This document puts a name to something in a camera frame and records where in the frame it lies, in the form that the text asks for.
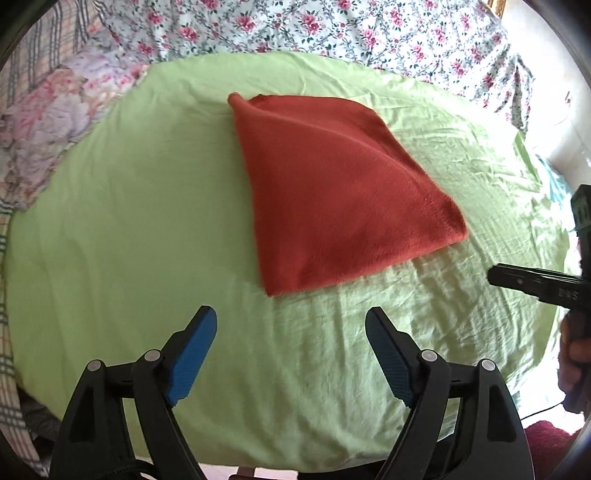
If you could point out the light green bed sheet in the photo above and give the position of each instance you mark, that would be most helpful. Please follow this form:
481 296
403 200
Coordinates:
150 217

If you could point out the rust orange knitted sweater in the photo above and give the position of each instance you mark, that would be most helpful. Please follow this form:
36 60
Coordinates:
335 196

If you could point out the dark red sleeve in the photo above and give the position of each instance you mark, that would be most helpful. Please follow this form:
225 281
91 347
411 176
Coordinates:
548 446

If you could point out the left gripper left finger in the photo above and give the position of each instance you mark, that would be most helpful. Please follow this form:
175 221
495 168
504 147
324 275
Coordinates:
119 423

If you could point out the person's right hand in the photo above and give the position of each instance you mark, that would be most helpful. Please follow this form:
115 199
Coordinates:
573 354

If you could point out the white red floral bedspread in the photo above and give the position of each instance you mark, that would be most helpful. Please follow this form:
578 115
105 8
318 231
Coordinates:
457 45

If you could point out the pink floral pillow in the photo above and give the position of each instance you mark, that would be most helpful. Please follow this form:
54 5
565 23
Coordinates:
37 130

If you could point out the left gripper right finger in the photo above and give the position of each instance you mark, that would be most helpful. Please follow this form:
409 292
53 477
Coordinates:
463 423

